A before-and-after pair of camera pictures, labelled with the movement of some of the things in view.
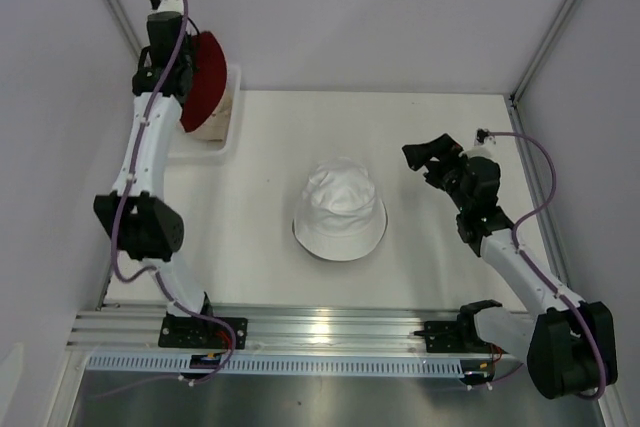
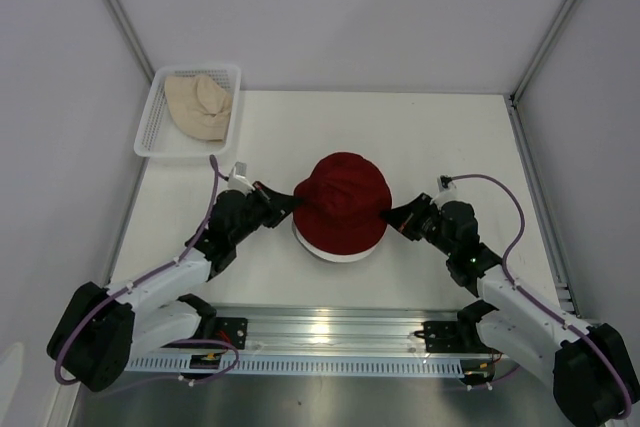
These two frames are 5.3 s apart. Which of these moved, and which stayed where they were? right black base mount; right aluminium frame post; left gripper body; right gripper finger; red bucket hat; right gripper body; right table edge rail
Moved: red bucket hat; left gripper body; right gripper body; right gripper finger
Stayed: right aluminium frame post; right black base mount; right table edge rail
